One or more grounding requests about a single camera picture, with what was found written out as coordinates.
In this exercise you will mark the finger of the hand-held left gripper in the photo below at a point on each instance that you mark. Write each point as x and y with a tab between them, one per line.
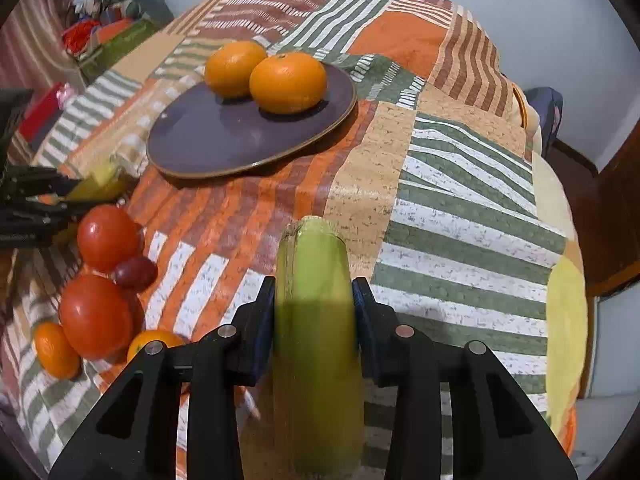
35	180
30	225

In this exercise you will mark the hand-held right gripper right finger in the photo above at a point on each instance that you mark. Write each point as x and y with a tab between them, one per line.
361	330

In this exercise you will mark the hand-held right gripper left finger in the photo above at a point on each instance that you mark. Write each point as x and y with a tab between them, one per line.
264	330

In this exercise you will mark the green banana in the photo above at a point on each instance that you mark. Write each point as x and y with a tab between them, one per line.
315	350

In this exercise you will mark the yellow banana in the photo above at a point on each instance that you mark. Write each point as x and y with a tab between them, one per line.
102	180

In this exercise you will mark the dark purple plate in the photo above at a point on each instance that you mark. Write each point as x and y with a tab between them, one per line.
225	135

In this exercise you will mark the red box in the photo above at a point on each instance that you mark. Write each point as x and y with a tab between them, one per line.
42	112

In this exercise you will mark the red tomato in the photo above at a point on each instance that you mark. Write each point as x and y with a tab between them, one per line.
95	317
109	237

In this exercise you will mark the striped pink curtain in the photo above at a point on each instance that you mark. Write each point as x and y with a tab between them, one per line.
35	35

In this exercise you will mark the small orange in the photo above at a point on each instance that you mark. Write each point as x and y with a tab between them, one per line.
155	336
56	352

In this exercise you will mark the dark red grape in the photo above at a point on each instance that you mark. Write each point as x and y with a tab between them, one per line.
136	273

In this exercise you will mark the striped patchwork blanket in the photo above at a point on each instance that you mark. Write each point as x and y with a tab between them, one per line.
450	240

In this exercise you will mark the green box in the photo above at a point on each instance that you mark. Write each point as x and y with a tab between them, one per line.
117	47

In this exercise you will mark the large orange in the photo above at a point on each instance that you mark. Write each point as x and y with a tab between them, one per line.
232	67
289	84

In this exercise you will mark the blue cushion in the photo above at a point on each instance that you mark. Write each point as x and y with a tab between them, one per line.
546	115

